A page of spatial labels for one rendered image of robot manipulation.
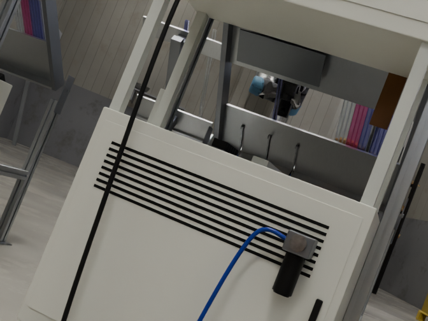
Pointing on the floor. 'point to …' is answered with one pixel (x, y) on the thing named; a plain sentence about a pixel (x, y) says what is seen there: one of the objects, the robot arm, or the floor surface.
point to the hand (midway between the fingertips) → (276, 104)
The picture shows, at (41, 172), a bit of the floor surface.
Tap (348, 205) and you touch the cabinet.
